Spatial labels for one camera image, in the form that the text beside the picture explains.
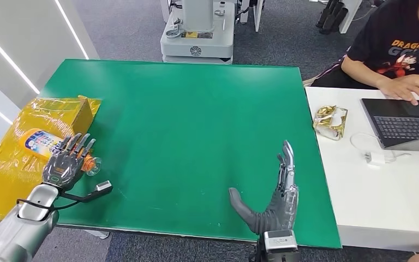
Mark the person's right hand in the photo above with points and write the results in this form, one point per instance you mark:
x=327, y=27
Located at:
x=399, y=90

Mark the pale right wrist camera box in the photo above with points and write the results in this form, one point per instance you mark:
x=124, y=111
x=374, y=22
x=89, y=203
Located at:
x=280, y=241

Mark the yellow film wrapped cardboard box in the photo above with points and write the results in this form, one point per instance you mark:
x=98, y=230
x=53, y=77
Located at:
x=3, y=180

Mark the white charger adapter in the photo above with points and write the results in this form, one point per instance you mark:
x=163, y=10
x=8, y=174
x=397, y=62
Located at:
x=378, y=158

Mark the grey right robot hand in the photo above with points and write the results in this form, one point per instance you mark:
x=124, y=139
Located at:
x=278, y=213

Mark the gold foil snack wrapper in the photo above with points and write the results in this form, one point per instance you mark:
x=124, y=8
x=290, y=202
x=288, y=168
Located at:
x=330, y=123

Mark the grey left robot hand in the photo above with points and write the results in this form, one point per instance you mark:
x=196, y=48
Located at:
x=63, y=170

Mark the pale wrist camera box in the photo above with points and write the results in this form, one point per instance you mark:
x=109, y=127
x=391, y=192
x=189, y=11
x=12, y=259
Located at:
x=103, y=186
x=280, y=241

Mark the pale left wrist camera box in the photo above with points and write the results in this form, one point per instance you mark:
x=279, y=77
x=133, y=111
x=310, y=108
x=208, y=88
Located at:
x=103, y=186

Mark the orange bottle with clear cap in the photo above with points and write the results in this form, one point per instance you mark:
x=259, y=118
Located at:
x=37, y=143

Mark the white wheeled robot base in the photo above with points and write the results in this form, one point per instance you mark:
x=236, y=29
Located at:
x=198, y=43

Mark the dark grey laptop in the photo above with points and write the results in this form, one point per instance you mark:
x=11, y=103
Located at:
x=404, y=126

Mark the person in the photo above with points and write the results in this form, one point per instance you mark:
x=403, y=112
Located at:
x=383, y=39

